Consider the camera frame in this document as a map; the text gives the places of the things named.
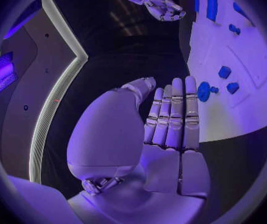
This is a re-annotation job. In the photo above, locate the blue long block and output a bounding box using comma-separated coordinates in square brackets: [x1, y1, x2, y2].
[232, 2, 255, 27]

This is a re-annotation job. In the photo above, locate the white task board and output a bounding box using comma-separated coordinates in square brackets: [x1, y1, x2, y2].
[186, 0, 267, 143]

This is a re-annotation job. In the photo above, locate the blue peg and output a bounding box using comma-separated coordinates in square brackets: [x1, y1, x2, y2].
[228, 23, 242, 35]

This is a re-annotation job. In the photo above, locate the blue long cylinder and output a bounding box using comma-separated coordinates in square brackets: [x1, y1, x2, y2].
[206, 0, 219, 21]

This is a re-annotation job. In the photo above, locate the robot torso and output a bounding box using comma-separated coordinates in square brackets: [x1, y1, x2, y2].
[0, 0, 89, 185]

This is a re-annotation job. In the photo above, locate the blue gear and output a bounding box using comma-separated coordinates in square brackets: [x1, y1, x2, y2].
[197, 81, 220, 103]

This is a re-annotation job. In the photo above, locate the blue hexagonal block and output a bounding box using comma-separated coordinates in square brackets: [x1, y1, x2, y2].
[217, 65, 232, 79]

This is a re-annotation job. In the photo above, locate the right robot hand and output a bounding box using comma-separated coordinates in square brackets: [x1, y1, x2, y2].
[143, 0, 187, 21]

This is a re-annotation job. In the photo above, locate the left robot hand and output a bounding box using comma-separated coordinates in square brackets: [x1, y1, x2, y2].
[65, 76, 212, 224]

